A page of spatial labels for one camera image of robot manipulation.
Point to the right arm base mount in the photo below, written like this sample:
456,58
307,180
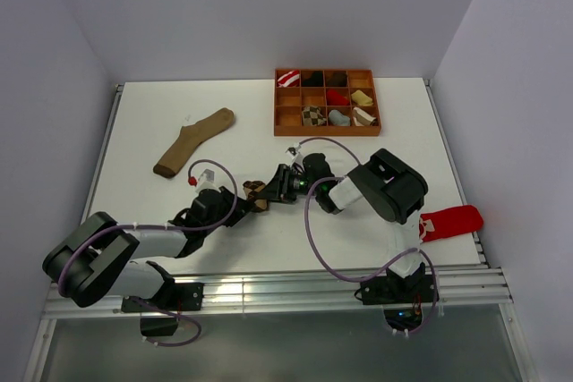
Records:
402,298

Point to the black rolled sock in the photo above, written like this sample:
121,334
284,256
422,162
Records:
313,79

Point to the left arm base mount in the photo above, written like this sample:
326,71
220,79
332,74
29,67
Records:
163,314

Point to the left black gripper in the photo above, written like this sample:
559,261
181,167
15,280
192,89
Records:
243,206

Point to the dark brown rolled sock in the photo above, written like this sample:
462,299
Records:
337,79

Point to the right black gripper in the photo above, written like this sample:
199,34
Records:
278,188

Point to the beige argyle sock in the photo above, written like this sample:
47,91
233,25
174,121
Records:
312,116

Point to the grey sock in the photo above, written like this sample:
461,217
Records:
337,118

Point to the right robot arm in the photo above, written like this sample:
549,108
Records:
393,189

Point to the orange compartment tray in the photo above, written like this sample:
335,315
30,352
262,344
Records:
289,102

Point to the yellow rolled sock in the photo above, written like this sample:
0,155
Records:
360,98

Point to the red white striped rolled sock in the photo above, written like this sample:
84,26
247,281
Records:
289,79

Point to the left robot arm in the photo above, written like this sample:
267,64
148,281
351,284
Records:
100,258

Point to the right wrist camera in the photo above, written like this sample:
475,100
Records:
295,154

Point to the aluminium frame rail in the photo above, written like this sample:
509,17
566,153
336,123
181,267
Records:
294,292

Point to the white brown rolled sock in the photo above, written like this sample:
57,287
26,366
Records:
362,118

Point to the dark argyle sock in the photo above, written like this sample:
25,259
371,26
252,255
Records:
251,191

